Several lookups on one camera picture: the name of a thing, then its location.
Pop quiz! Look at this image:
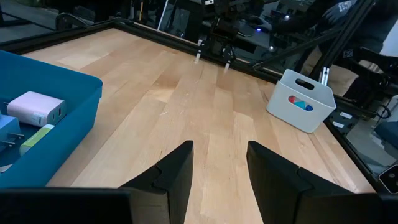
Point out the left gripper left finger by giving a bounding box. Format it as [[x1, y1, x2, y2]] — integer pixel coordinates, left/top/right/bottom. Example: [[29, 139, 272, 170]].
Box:
[[119, 139, 194, 224]]

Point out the blue chair seat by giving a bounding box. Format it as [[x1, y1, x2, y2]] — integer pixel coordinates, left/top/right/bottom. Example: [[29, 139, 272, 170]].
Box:
[[373, 119, 398, 150]]

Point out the thick white cable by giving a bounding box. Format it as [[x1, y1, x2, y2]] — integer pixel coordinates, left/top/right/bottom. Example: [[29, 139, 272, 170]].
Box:
[[157, 0, 169, 31]]

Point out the teal digital clock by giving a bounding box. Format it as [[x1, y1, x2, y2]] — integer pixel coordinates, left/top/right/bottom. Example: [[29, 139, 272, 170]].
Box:
[[294, 96, 308, 110]]

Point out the white and green charger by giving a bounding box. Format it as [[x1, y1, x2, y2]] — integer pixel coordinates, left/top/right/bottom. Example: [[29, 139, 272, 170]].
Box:
[[19, 123, 56, 157]]

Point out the light blue charger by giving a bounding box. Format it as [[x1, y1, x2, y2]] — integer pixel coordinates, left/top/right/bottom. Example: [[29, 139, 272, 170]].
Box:
[[0, 114, 26, 149]]

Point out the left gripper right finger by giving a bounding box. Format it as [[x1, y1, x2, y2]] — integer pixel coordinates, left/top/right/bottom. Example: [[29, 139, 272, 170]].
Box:
[[246, 140, 380, 224]]

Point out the pale pink charger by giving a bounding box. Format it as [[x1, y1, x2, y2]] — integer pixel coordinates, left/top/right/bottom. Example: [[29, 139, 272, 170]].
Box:
[[6, 90, 68, 128]]

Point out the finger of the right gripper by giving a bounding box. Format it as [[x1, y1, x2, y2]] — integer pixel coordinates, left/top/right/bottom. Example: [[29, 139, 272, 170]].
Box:
[[222, 46, 236, 71], [194, 39, 208, 63]]

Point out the white plastic bin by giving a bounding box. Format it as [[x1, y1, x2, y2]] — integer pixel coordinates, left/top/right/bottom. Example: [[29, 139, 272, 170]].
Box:
[[266, 68, 337, 134]]

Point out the computer mouse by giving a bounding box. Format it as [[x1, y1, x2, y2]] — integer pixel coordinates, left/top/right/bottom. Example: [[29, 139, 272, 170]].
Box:
[[248, 15, 273, 32]]

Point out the person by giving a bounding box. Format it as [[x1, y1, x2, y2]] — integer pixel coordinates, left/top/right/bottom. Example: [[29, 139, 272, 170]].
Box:
[[270, 0, 398, 97]]

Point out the black aluminium table frame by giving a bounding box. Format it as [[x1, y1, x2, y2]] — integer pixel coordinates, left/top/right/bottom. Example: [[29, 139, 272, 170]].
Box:
[[0, 0, 398, 194]]

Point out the blue plastic bin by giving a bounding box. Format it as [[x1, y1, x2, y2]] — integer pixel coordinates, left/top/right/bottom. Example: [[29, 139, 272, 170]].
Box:
[[0, 49, 103, 189]]

